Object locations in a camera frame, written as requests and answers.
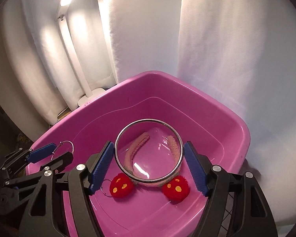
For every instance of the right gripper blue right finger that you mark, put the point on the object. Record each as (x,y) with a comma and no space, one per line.
(197,171)

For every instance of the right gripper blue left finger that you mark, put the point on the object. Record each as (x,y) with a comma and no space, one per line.
(103,161)

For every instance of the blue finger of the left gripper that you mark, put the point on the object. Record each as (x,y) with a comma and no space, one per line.
(58,164)
(41,153)

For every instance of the pink fuzzy strawberry headband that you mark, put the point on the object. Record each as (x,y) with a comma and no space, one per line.
(175,190)

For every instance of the pink plastic tub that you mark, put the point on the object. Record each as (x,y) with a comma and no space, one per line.
(141,113)

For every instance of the white curtain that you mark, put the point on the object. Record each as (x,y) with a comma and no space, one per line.
(241,52)

